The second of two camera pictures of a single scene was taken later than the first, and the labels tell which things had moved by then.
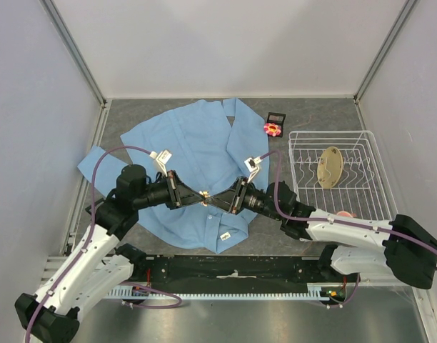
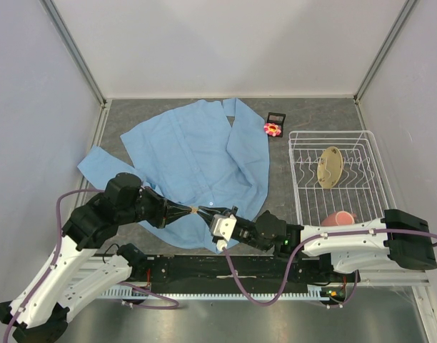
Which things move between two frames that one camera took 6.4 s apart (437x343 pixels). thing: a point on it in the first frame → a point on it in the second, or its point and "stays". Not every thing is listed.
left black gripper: x=176 y=188 → x=166 y=209
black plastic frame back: x=277 y=118 stays
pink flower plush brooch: x=272 y=129 stays
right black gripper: x=238 y=192 → x=212 y=211
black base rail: x=234 y=271 stays
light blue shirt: x=205 y=144 stays
